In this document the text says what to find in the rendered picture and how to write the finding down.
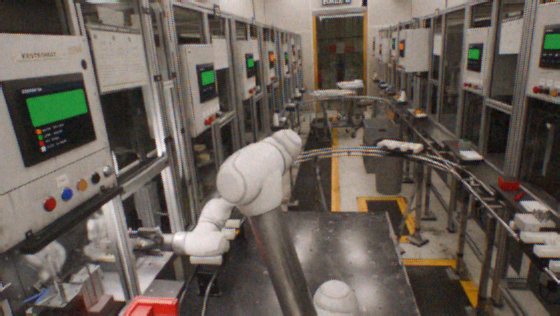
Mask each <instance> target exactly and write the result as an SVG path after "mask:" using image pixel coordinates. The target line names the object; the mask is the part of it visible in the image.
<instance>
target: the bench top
mask: <svg viewBox="0 0 560 316"><path fill-rule="evenodd" d="M298 213H299V214H300V215H297V214H298ZM283 214H284V216H285V219H286V222H287V224H288V227H289V230H290V235H291V237H292V239H293V242H294V244H295V247H296V250H297V255H298V257H299V260H300V263H301V265H302V268H303V270H304V276H305V278H306V281H307V283H308V286H309V289H310V294H311V296H312V299H313V302H314V296H315V294H316V292H317V289H318V288H319V287H320V286H321V285H322V284H323V283H326V282H328V281H332V280H336V281H340V282H345V284H347V285H348V286H349V287H350V288H351V289H352V291H353V292H354V294H355V295H356V298H357V303H358V309H359V316H420V312H419V310H418V308H417V306H416V299H415V297H414V294H413V292H412V290H411V286H410V282H409V279H408V276H407V274H406V270H405V267H404V266H405V265H404V261H403V259H402V256H401V254H400V251H399V246H398V243H397V241H396V237H395V235H394V232H393V227H392V224H391V221H390V219H389V216H388V213H387V212H367V211H283ZM346 222H349V223H346ZM244 227H245V236H247V240H236V244H235V246H234V248H233V249H234V250H233V251H232V253H231V255H230V257H229V258H228V260H227V263H226V264H222V265H221V267H220V276H219V277H218V282H219V289H220V292H222V295H221V297H212V296H208V300H207V304H206V309H205V316H283V312H282V309H281V307H280V305H279V303H278V300H277V297H276V292H275V290H274V288H273V285H272V283H271V280H270V278H269V273H268V270H267V268H266V265H265V264H264V261H263V258H262V254H261V251H260V249H259V246H258V244H257V241H256V238H255V237H254V231H253V229H252V226H251V223H250V222H249V219H248V216H247V217H246V223H244ZM311 230H314V231H311ZM199 290H200V289H199V283H198V278H197V276H194V278H193V280H192V281H191V282H190V284H189V286H188V289H187V291H186V293H185V295H184V298H183V300H182V306H181V309H180V311H181V312H180V313H179V316H201V314H202V304H203V300H204V296H198V291H199Z"/></svg>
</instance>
